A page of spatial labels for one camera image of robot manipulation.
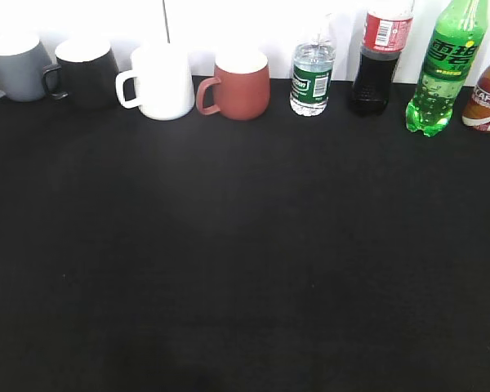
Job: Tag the red ceramic mug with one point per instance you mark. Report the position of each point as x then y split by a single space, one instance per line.
239 88

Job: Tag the black ceramic mug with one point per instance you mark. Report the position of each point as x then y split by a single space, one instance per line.
84 72

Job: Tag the grey ceramic mug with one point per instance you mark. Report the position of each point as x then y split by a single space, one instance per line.
22 60

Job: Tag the green sprite bottle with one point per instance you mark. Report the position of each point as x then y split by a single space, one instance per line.
457 36

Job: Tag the white ceramic mug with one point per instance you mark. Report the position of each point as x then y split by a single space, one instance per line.
159 82

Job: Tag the cola bottle red label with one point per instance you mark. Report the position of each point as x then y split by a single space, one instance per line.
386 29

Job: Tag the clear cestbon water bottle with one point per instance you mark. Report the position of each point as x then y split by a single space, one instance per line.
312 67

